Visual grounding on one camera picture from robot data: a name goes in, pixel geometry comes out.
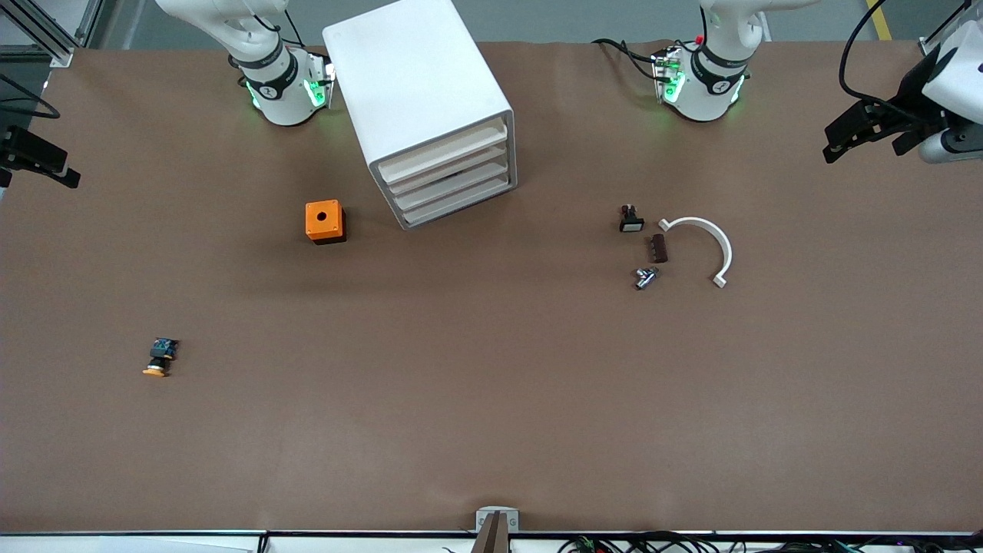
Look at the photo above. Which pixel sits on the orange push button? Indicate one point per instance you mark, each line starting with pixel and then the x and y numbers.
pixel 160 357

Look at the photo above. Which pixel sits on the aluminium frame profile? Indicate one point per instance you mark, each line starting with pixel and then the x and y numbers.
pixel 928 48
pixel 54 48

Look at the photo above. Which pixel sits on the white drawer with button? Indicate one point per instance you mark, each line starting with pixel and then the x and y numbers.
pixel 453 150

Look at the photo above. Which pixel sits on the grey metal bracket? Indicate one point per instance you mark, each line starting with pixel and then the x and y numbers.
pixel 484 516

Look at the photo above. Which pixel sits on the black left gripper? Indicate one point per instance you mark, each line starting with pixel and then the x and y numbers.
pixel 912 98

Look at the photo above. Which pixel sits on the orange box with hole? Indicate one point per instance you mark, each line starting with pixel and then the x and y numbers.
pixel 322 219

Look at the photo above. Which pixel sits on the silver metal fitting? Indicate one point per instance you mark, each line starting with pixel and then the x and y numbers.
pixel 645 278

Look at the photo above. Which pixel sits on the white panel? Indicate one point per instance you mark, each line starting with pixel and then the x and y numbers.
pixel 115 545

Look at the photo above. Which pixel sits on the black rectangular white-faced switch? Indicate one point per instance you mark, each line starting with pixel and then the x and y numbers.
pixel 631 224

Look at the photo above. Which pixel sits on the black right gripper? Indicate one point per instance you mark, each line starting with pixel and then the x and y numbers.
pixel 9 146

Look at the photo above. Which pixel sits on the white closed drawer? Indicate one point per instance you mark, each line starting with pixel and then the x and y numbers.
pixel 461 199
pixel 453 166
pixel 461 183

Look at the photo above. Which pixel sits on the white semicircular clamp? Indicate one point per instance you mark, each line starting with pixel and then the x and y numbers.
pixel 726 246

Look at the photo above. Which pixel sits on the white drawer cabinet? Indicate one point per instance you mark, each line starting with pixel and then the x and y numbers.
pixel 415 69

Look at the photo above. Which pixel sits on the brown cylinder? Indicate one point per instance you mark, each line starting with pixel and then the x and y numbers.
pixel 660 249

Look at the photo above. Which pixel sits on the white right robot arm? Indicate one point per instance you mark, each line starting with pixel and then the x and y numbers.
pixel 284 100

